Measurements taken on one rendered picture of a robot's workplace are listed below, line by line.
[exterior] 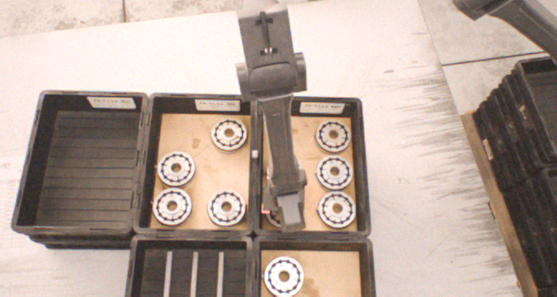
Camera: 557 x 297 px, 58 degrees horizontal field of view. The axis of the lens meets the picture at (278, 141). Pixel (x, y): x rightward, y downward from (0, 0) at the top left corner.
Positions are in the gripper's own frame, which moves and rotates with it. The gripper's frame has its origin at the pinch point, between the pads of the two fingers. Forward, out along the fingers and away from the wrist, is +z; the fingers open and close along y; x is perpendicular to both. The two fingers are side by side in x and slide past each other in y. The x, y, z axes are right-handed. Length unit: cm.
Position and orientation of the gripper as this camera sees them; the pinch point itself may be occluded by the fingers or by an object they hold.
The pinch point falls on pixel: (282, 208)
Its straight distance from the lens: 135.7
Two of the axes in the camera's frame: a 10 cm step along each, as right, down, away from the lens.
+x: 0.9, -9.2, 3.9
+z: -0.5, 3.9, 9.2
